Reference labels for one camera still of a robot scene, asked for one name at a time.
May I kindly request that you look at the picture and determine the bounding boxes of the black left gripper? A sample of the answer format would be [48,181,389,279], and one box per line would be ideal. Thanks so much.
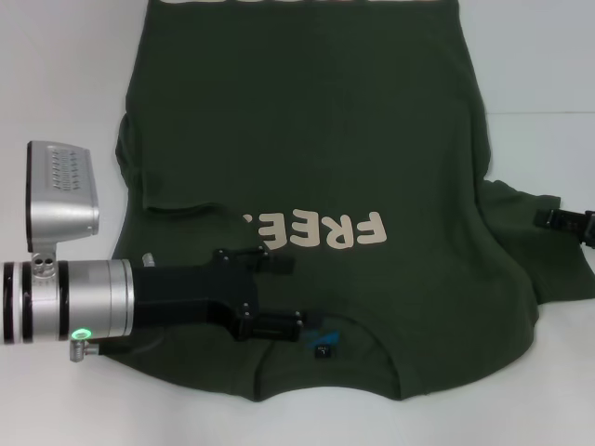
[132,247,327,344]

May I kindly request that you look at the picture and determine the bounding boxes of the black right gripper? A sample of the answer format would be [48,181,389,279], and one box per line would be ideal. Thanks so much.
[534,208,595,255]

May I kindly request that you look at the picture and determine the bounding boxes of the dark green printed t-shirt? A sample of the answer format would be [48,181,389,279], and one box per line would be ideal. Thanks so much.
[98,0,595,403]

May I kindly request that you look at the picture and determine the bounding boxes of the left gripper cable with connectors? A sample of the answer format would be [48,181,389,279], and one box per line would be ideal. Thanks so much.
[69,252,164,364]

